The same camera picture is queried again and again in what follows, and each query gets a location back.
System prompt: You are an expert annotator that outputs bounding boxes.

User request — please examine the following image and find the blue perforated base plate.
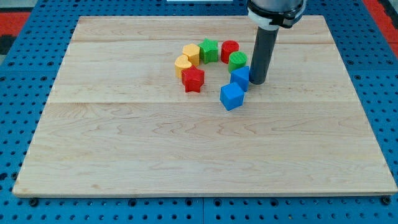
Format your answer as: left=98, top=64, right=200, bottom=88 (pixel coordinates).
left=1, top=1, right=397, bottom=223

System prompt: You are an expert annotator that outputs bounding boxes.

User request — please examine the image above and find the green star block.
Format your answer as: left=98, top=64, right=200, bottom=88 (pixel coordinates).
left=198, top=38, right=218, bottom=64

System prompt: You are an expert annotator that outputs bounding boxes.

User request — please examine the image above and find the yellow hexagon block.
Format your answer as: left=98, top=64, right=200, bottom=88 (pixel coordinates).
left=182, top=44, right=200, bottom=66

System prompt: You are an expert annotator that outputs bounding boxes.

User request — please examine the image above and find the blue cube block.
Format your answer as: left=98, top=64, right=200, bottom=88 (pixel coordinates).
left=220, top=82, right=244, bottom=111

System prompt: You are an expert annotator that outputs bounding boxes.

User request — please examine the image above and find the light wooden board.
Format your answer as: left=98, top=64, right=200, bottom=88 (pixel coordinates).
left=12, top=16, right=397, bottom=198

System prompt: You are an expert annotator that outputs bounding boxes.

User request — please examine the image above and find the yellow heart block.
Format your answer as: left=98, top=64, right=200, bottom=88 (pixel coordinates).
left=174, top=55, right=192, bottom=78

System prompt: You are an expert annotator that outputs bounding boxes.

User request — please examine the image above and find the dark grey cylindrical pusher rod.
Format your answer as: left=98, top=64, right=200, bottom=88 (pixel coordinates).
left=249, top=27, right=279, bottom=85

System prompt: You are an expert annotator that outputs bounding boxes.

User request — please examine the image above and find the green cylinder block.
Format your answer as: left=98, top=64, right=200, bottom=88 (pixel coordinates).
left=228, top=51, right=248, bottom=73

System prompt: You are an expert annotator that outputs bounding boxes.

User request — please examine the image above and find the blue triangular prism block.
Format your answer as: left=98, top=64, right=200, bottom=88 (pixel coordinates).
left=229, top=66, right=249, bottom=92

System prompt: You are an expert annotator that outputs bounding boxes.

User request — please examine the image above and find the red star block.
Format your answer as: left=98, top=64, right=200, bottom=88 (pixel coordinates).
left=182, top=65, right=205, bottom=93

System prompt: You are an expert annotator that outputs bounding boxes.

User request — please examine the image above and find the red cylinder block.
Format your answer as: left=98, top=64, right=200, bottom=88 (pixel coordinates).
left=220, top=40, right=239, bottom=64

